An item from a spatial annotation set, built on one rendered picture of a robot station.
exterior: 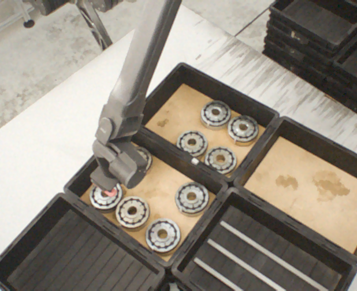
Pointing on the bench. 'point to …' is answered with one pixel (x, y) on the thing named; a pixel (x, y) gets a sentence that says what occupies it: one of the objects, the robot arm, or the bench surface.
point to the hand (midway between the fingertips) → (120, 183)
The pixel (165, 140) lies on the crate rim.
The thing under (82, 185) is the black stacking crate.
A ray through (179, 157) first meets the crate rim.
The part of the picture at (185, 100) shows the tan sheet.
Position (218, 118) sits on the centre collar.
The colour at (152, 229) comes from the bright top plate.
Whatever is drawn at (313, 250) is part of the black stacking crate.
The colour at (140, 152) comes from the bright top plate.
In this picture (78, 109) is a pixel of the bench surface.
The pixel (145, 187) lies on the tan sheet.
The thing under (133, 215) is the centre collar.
